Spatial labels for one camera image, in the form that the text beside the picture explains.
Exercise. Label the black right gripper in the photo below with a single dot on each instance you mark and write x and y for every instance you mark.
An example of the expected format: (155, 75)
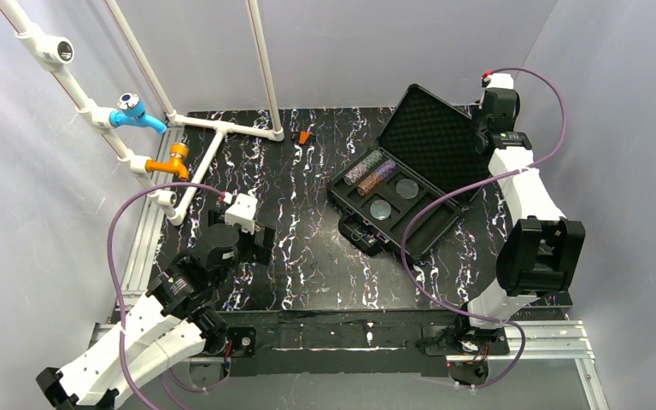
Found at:
(488, 139)

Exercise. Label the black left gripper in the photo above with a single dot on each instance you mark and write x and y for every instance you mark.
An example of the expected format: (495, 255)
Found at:
(258, 244)

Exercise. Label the black poker set case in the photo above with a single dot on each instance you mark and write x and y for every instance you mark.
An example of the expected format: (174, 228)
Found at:
(431, 142)

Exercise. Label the clear acrylic button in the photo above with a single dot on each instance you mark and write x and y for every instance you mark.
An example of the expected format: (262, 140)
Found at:
(407, 188)

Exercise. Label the orange grey poker chip stack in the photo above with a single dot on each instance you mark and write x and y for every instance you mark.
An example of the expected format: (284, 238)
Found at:
(368, 184)

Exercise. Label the clear dealer button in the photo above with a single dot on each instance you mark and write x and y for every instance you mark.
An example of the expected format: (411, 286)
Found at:
(380, 209)

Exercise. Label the purple poker chip stack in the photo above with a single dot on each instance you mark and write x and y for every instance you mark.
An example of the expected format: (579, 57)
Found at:
(385, 169)

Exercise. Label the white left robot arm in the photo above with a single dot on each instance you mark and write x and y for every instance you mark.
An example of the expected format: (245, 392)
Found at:
(173, 320)

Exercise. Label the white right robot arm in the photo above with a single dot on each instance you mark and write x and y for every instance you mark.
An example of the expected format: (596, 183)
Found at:
(540, 256)

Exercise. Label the orange plastic faucet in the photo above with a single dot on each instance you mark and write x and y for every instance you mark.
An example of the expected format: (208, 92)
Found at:
(174, 165)

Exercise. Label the small orange black brush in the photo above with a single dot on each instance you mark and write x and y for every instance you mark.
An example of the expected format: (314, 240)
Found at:
(302, 138)

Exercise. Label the blue plastic faucet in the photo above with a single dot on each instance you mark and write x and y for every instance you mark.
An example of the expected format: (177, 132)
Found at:
(131, 111)

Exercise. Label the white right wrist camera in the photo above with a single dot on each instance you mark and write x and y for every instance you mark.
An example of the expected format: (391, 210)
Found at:
(503, 81)

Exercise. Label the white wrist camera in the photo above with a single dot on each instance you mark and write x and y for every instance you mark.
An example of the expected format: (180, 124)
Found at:
(241, 211)
(503, 81)

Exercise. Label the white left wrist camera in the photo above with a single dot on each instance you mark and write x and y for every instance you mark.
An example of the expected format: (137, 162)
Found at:
(241, 211)

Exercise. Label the aluminium rail frame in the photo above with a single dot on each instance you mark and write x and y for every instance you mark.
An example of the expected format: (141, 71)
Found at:
(443, 332)

